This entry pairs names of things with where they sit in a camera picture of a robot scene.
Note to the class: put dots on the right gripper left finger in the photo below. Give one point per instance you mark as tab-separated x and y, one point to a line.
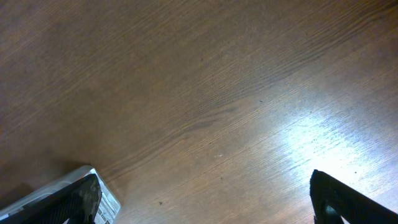
76	203

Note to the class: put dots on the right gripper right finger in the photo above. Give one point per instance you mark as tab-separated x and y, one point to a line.
335	202

